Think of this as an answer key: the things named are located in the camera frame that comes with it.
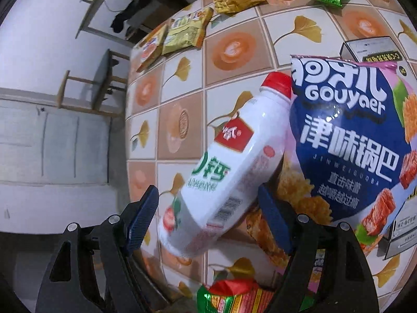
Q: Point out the white milk bottle red cap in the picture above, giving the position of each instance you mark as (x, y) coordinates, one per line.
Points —
(228, 169)

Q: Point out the long grey side table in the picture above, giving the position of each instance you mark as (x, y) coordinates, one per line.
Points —
(94, 9)

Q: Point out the large blue snack bag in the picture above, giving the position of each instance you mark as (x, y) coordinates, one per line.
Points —
(342, 143)

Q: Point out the yellow snack packet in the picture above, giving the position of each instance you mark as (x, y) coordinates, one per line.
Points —
(185, 32)

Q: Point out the wooden chair black seat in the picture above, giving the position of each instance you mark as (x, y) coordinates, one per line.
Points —
(101, 78)

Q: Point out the black cloth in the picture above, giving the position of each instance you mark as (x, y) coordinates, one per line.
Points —
(128, 13)

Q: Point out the tile pattern tablecloth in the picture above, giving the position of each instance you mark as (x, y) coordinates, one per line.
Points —
(182, 120)

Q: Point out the white cardboard box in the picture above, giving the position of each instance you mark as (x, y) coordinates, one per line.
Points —
(365, 49)

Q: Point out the white door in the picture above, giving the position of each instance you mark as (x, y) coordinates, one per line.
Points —
(49, 143)

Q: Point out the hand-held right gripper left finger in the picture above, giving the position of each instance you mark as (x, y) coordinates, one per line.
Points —
(141, 221)

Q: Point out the large green snack bag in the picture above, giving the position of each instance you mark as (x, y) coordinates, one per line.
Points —
(228, 300)

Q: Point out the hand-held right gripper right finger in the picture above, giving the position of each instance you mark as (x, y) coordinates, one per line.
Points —
(275, 221)

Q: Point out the orange snack packet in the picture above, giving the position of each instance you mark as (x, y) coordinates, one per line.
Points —
(151, 49)

